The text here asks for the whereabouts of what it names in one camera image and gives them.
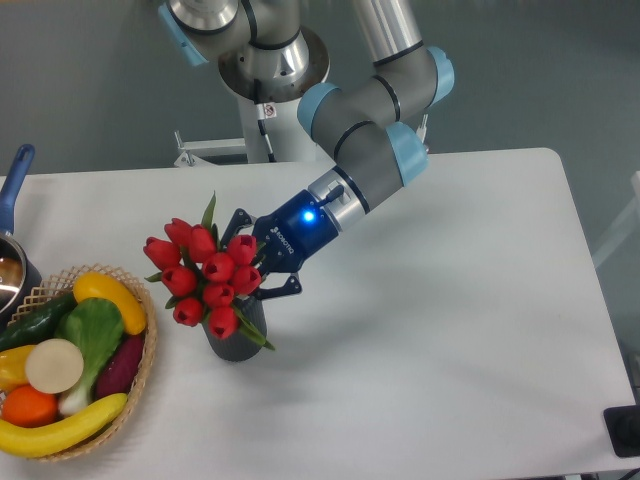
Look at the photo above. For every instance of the round beige radish slice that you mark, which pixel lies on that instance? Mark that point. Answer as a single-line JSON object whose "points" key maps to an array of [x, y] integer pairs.
{"points": [[54, 366]]}

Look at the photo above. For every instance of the blue handled saucepan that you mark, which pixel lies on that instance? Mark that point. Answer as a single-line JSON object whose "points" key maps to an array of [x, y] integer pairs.
{"points": [[18, 275]]}

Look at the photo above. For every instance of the white frame at right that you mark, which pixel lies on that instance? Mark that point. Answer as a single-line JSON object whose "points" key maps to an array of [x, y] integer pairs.
{"points": [[623, 225]]}

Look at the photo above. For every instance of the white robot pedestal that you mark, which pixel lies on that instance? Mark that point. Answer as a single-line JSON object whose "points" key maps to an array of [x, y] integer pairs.
{"points": [[270, 133]]}

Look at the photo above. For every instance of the black device at edge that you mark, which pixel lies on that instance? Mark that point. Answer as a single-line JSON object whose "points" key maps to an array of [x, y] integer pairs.
{"points": [[622, 424]]}

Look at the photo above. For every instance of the yellow bell pepper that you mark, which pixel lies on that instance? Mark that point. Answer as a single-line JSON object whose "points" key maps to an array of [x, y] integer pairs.
{"points": [[12, 367]]}

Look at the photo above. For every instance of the yellow banana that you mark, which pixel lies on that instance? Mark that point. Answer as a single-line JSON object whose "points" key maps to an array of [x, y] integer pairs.
{"points": [[61, 435]]}

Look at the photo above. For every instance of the green bok choy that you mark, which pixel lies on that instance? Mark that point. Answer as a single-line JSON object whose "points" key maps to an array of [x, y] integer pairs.
{"points": [[95, 327]]}

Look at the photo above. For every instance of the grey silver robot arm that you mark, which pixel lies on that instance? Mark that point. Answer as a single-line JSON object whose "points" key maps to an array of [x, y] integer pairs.
{"points": [[277, 70]]}

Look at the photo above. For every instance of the dark grey ribbed vase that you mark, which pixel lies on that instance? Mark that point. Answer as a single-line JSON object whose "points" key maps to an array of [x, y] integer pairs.
{"points": [[238, 347]]}

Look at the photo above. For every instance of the woven wicker basket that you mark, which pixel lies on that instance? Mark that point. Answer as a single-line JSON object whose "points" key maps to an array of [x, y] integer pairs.
{"points": [[61, 283]]}

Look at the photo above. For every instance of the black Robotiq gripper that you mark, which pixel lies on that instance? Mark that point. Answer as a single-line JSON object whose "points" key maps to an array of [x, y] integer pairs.
{"points": [[291, 234]]}

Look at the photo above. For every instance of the red tulip bouquet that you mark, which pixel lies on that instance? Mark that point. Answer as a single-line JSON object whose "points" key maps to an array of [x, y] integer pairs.
{"points": [[204, 279]]}

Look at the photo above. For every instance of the purple sweet potato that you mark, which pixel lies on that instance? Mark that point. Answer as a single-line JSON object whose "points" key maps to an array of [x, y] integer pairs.
{"points": [[119, 373]]}

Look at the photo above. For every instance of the dark green cucumber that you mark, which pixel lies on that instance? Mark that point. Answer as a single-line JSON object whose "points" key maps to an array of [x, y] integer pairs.
{"points": [[39, 324]]}

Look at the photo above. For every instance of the orange fruit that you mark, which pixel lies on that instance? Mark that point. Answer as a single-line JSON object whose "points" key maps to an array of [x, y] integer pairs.
{"points": [[28, 407]]}

